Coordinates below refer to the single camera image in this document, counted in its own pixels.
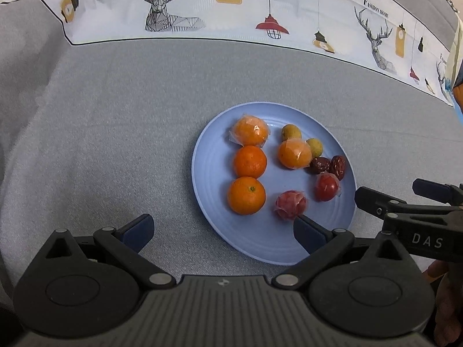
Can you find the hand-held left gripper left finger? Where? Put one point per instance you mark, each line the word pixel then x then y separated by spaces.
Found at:
pixel 139 233

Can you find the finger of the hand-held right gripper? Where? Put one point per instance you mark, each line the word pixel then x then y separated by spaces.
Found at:
pixel 376 202
pixel 434 189

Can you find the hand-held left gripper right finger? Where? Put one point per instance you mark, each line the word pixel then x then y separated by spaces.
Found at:
pixel 307 235

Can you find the plastic red tomato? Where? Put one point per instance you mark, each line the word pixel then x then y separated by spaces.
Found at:
pixel 291 205
pixel 327 187

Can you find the dried red date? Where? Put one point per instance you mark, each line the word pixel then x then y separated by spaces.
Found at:
pixel 320 165
pixel 339 167

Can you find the small bare orange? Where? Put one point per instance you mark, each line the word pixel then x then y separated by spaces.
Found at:
pixel 246 195
pixel 249 161

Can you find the small plastic orange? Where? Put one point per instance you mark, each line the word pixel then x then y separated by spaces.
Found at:
pixel 294 154

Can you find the yellow green longan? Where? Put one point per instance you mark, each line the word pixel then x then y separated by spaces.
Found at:
pixel 291 132
pixel 315 147

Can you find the blue round plate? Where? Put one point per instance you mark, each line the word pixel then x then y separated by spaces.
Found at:
pixel 209 173

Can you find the large plastic orange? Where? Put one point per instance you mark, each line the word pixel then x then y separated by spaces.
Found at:
pixel 249 130

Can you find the person's right hand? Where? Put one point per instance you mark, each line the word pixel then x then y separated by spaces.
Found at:
pixel 446 307

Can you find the orange and blue cloth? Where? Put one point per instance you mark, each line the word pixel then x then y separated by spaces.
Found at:
pixel 458 90

